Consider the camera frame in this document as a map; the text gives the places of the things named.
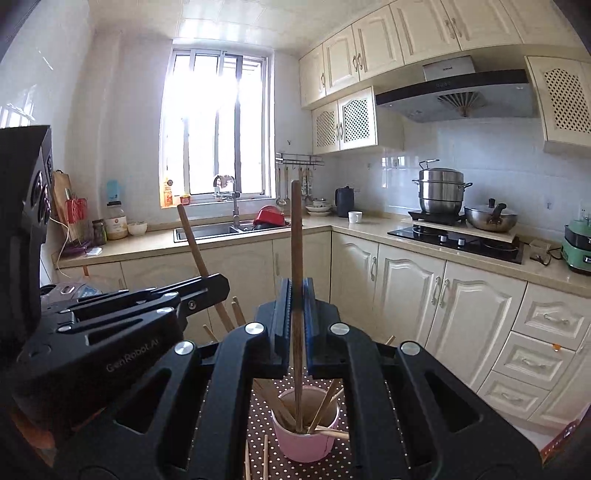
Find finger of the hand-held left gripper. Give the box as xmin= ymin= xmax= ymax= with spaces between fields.
xmin=43 ymin=287 xmax=182 ymax=325
xmin=55 ymin=273 xmax=230 ymax=342

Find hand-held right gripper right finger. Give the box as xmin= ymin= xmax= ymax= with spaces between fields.
xmin=301 ymin=277 xmax=544 ymax=480

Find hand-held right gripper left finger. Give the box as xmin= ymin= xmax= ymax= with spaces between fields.
xmin=46 ymin=277 xmax=294 ymax=480

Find reddish brown wooden chopstick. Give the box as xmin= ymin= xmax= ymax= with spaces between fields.
xmin=177 ymin=204 xmax=236 ymax=333

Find bunch of wooden chopsticks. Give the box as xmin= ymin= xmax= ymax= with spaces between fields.
xmin=202 ymin=296 xmax=397 ymax=437

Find dark brown wooden chopstick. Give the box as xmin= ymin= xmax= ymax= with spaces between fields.
xmin=290 ymin=180 xmax=305 ymax=435

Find pink cup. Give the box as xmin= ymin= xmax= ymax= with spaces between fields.
xmin=270 ymin=387 xmax=342 ymax=463

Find wooden cutting board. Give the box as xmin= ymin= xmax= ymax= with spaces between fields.
xmin=52 ymin=171 xmax=77 ymax=222

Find steel sink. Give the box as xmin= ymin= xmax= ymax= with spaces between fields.
xmin=174 ymin=222 xmax=291 ymax=243

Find glass jar with beige contents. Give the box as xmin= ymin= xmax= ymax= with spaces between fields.
xmin=105 ymin=200 xmax=129 ymax=241

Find steel faucet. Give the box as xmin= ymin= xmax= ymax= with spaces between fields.
xmin=213 ymin=174 xmax=242 ymax=227

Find red basin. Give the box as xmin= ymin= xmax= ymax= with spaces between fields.
xmin=253 ymin=205 xmax=287 ymax=228

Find black electric kettle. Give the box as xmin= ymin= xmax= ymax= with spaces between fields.
xmin=335 ymin=185 xmax=356 ymax=219

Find kitchen window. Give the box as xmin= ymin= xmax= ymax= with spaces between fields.
xmin=159 ymin=46 xmax=273 ymax=204

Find black induction cooker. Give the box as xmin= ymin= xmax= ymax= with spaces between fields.
xmin=407 ymin=209 xmax=466 ymax=226

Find black gas stove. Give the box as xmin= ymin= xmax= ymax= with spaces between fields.
xmin=387 ymin=227 xmax=526 ymax=265

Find steel steamer pot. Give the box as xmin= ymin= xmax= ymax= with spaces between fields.
xmin=412 ymin=159 xmax=473 ymax=217

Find steel wok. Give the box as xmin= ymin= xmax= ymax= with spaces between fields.
xmin=464 ymin=198 xmax=519 ymax=233

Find range hood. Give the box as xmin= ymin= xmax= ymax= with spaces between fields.
xmin=375 ymin=55 xmax=539 ymax=123

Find green electric cooker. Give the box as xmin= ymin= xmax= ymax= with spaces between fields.
xmin=561 ymin=219 xmax=591 ymax=278

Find white cable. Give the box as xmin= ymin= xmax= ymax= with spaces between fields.
xmin=55 ymin=216 xmax=85 ymax=271

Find wall utensil rack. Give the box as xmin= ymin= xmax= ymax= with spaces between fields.
xmin=276 ymin=151 xmax=325 ymax=168

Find cream wall cabinets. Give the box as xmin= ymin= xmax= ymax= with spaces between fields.
xmin=298 ymin=0 xmax=591 ymax=155

